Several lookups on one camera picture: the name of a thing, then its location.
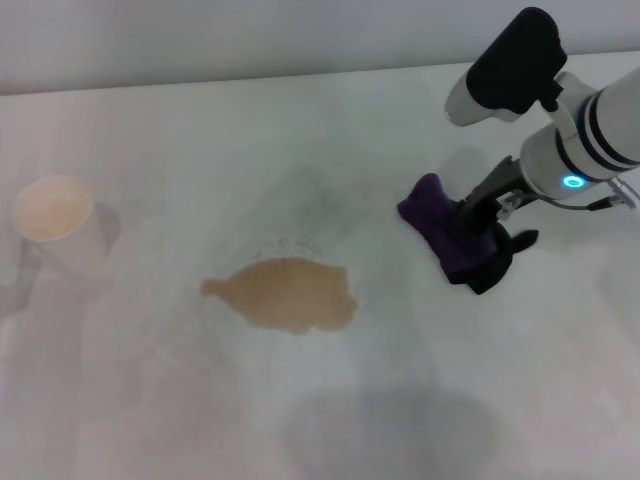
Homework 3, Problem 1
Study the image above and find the black and white wrist camera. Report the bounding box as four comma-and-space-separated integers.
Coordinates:
444, 5, 570, 129

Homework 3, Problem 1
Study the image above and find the purple and black rag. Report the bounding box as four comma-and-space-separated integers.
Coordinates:
397, 172, 540, 296

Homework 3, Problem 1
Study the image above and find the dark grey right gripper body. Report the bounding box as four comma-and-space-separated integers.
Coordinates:
463, 155, 532, 212

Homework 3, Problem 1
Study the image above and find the white paper cup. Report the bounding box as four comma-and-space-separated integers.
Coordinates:
11, 174, 114, 280

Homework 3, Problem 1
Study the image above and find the brown water stain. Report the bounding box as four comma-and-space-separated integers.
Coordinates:
200, 257, 359, 336

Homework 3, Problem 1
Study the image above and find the grey cable with plug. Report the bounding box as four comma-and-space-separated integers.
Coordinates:
547, 178, 640, 212

